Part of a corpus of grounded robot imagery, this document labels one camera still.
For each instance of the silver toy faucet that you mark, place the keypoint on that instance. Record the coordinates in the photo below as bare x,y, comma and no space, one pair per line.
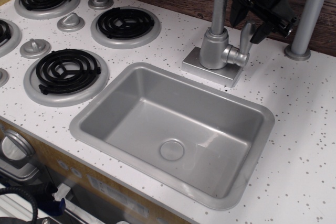
216,59

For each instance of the silver stove knob edge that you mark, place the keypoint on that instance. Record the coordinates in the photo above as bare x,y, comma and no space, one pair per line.
4,77

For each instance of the silver stove knob middle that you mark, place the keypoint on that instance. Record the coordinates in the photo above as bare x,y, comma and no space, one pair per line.
70,23

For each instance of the silver stove knob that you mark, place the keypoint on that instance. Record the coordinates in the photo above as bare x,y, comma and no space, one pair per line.
70,23
35,48
100,4

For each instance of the left edge stove burner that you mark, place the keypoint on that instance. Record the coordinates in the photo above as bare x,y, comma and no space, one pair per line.
10,36

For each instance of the silver oven door handle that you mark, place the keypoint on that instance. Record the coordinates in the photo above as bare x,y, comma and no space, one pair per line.
15,149

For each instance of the grey plastic sink basin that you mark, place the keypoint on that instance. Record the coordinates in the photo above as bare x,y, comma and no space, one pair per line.
200,141

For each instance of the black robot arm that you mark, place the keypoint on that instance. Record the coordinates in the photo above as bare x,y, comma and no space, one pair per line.
276,15

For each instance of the grey support pole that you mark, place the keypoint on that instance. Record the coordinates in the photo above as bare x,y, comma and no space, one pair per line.
299,50

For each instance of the back right stove burner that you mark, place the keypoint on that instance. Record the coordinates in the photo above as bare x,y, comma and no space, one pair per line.
125,28

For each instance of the front right stove burner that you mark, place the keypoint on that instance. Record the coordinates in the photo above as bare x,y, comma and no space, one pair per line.
66,77

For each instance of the silver stove knob lower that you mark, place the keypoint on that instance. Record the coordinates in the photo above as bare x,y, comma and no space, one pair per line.
35,48

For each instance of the silver faucet lever handle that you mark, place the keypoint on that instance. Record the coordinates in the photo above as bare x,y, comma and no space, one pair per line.
246,35

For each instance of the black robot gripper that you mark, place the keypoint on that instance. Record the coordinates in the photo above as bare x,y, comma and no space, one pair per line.
276,15

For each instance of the back left stove burner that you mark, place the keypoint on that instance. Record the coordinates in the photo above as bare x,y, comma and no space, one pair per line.
44,9

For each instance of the silver stove knob top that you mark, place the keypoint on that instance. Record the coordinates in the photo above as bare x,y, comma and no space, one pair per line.
100,4

